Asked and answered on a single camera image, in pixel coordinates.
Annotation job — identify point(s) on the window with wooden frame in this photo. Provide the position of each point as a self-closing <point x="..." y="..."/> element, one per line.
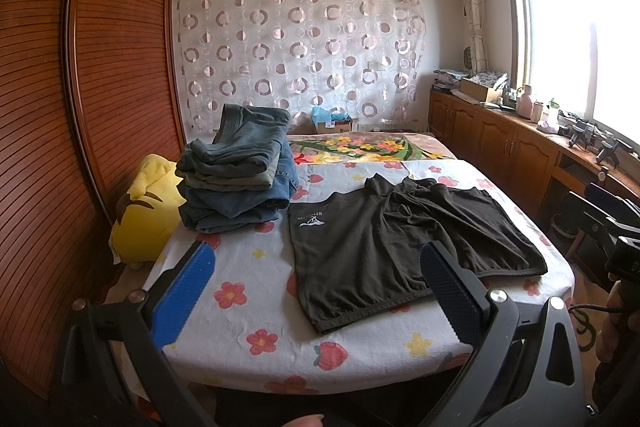
<point x="582" y="57"/>

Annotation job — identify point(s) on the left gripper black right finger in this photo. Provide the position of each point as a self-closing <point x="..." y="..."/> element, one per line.
<point x="458" y="292"/>

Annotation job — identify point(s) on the pink floral bedspread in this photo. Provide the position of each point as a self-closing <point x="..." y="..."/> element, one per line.
<point x="352" y="147"/>

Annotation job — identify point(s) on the cardboard box on cabinet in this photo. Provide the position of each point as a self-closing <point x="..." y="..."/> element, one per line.
<point x="479" y="92"/>

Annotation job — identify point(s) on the white floral bed sheet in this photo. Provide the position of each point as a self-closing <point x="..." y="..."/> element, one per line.
<point x="247" y="331"/>

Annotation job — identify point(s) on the beige window drape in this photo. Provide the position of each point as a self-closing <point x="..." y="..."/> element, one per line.
<point x="472" y="1"/>

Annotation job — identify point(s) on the pink bottle on cabinet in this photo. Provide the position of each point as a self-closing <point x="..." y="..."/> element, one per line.
<point x="524" y="103"/>

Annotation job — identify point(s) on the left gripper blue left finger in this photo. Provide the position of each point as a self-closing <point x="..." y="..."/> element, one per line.
<point x="175" y="293"/>

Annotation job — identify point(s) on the wooden low cabinet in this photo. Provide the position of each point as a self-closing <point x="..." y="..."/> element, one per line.
<point x="534" y="169"/>

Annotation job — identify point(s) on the brown wooden wardrobe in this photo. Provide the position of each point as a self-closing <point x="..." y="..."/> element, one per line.
<point x="87" y="90"/>

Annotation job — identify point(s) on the yellow plush toy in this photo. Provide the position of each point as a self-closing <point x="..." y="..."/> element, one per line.
<point x="147" y="214"/>

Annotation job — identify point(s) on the black shorts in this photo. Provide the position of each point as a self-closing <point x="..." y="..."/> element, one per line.
<point x="357" y="254"/>

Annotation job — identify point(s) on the black office chair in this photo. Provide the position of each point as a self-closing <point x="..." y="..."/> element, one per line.
<point x="607" y="235"/>

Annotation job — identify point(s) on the circle patterned sheer curtain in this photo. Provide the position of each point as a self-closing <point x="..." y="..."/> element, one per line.
<point x="358" y="58"/>

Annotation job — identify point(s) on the box with blue bag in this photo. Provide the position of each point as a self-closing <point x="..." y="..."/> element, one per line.
<point x="330" y="121"/>

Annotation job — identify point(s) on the stack of folded jeans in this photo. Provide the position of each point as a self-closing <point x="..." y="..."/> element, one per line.
<point x="245" y="176"/>

